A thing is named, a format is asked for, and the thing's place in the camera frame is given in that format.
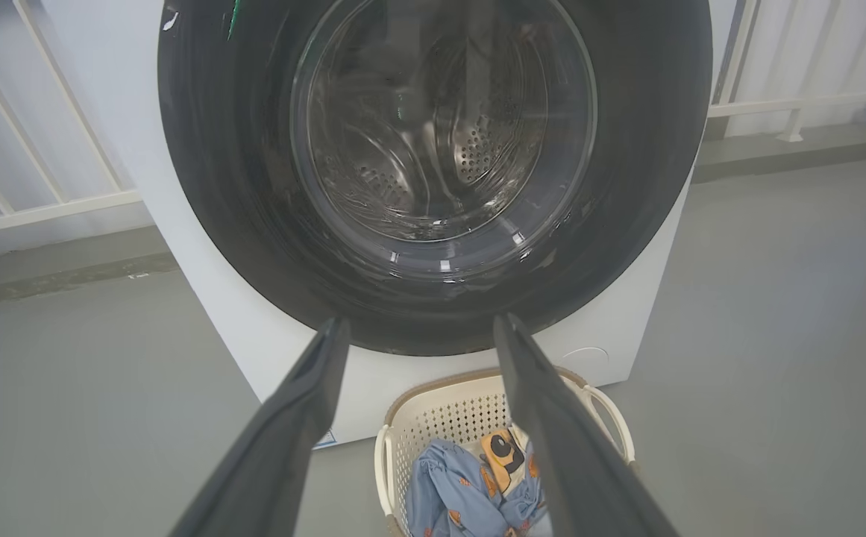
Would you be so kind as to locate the white metal railing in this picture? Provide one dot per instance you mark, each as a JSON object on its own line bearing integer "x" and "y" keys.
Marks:
{"x": 791, "y": 104}
{"x": 52, "y": 209}

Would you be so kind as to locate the blue printed clothes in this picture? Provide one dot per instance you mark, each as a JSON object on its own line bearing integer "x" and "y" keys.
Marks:
{"x": 447, "y": 492}

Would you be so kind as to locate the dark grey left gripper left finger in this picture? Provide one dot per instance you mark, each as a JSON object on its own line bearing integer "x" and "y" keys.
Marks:
{"x": 276, "y": 447}

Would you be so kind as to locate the white front-load washing machine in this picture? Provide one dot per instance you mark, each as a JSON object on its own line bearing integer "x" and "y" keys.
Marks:
{"x": 216, "y": 298}

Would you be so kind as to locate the steel perforated washer drum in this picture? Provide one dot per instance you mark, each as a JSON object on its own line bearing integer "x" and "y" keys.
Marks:
{"x": 470, "y": 149}

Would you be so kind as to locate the black-rimmed glass washer door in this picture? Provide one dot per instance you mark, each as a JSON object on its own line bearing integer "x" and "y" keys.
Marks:
{"x": 239, "y": 186}

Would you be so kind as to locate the blue energy label sticker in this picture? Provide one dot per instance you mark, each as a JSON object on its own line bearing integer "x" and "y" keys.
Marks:
{"x": 324, "y": 440}

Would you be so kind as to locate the cream perforated laundry basket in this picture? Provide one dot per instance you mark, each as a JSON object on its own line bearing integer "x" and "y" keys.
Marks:
{"x": 447, "y": 410}

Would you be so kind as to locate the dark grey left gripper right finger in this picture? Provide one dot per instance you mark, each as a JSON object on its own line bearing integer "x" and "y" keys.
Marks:
{"x": 567, "y": 447}

